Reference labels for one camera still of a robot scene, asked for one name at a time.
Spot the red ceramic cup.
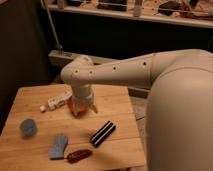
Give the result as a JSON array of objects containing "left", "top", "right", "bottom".
[{"left": 67, "top": 99, "right": 87, "bottom": 113}]

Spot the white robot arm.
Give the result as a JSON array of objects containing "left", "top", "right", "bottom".
[{"left": 61, "top": 49, "right": 213, "bottom": 171}]

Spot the white wooden shelf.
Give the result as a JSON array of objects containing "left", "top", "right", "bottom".
[{"left": 40, "top": 0, "right": 213, "bottom": 29}]

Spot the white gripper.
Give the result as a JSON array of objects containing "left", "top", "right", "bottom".
[{"left": 71, "top": 84, "right": 98, "bottom": 117}]

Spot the small white cube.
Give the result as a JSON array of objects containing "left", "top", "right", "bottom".
[{"left": 39, "top": 105, "right": 46, "bottom": 113}]

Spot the blue round cup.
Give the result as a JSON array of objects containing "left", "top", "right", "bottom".
[{"left": 20, "top": 118, "right": 37, "bottom": 136}]

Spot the blue sponge cloth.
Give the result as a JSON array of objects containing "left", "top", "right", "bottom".
[{"left": 49, "top": 135, "right": 68, "bottom": 160}]

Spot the metal lamp pole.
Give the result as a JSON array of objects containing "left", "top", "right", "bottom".
[{"left": 42, "top": 0, "right": 64, "bottom": 54}]

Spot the wooden table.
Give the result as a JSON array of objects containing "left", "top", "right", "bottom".
[{"left": 0, "top": 84, "right": 146, "bottom": 171}]

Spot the dark red oblong object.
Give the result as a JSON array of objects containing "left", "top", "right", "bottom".
[{"left": 66, "top": 149, "right": 93, "bottom": 163}]

